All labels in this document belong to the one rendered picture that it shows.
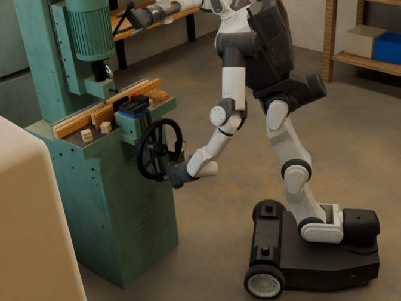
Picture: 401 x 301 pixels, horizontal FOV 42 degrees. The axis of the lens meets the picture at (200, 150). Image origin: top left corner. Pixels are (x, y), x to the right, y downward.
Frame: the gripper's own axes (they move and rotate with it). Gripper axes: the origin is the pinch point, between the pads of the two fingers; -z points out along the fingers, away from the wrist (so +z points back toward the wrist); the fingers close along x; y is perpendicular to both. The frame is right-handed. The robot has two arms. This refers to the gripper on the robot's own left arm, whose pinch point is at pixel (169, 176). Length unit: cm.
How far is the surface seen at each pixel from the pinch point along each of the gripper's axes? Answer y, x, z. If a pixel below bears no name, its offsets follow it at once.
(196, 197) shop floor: -72, -28, -75
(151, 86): -28, 44, -25
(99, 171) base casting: 20.2, 12.8, -20.6
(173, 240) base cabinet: -29, -40, -55
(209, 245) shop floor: -44, -50, -45
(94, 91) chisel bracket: 7, 48, -22
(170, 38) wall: -252, 114, -245
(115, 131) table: 10.0, 27.0, -12.8
